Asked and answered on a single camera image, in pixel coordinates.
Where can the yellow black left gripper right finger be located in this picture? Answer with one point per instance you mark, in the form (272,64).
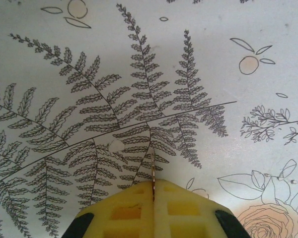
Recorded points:
(183,210)

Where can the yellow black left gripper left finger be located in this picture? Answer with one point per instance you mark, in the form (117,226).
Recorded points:
(129,213)

